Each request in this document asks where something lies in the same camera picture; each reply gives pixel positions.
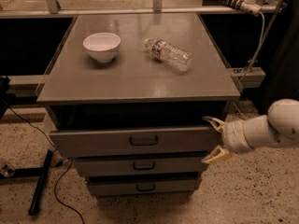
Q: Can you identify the grey drawer cabinet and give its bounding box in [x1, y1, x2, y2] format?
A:
[37, 13, 239, 184]

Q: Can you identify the white power cable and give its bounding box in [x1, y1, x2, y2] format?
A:
[239, 11, 266, 79]

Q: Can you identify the clear plastic water bottle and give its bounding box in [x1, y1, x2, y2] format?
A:
[144, 38, 192, 73]

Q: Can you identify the dark cabinet at right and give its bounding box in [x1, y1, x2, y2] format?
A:
[259, 0, 299, 112]

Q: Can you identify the black floor cable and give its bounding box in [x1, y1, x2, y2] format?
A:
[7, 107, 86, 224]

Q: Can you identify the grey bottom drawer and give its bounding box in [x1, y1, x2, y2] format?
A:
[88, 174, 201, 197]

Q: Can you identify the grey middle drawer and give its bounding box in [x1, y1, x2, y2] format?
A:
[75, 156, 206, 177]

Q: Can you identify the white ceramic bowl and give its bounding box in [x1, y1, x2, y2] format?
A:
[83, 33, 121, 63]

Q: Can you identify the black device at left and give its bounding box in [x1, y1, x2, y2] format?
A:
[0, 77, 15, 119]

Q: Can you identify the grey drawer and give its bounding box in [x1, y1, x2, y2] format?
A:
[50, 126, 217, 158]
[88, 174, 201, 197]
[75, 156, 206, 177]

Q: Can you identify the white power strip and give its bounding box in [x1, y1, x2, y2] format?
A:
[219, 0, 262, 16]

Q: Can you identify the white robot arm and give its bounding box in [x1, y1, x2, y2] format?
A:
[202, 99, 299, 164]

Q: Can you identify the black metal floor bar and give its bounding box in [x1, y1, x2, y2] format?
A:
[28, 150, 53, 216]

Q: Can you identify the metal frame rail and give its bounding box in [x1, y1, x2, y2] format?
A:
[8, 67, 265, 98]

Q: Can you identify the grey top drawer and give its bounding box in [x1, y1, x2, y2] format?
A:
[50, 126, 217, 158]

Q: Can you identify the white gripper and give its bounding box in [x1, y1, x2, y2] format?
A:
[202, 116, 253, 164]

